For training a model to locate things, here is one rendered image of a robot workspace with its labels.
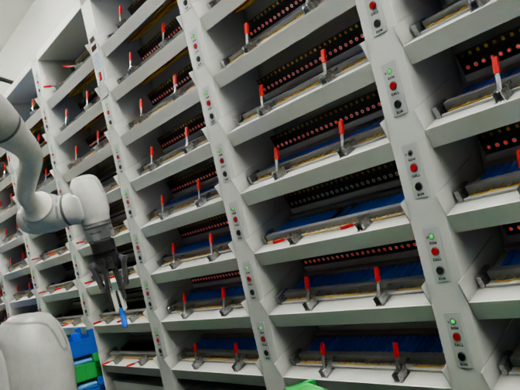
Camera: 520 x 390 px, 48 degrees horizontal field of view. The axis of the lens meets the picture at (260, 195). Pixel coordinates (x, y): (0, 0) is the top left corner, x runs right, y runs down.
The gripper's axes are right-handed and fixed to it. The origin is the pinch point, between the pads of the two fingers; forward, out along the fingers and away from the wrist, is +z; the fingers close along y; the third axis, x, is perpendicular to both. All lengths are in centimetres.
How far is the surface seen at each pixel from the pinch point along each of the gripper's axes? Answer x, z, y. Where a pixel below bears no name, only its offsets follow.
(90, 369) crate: 4.7, 21.1, -16.9
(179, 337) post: 46, 30, 5
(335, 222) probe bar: -29, -11, 71
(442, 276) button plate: -59, 2, 88
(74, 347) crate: 4.1, 12.2, -19.7
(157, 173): 35, -36, 17
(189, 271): 24.2, 1.2, 20.2
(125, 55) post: 66, -88, 12
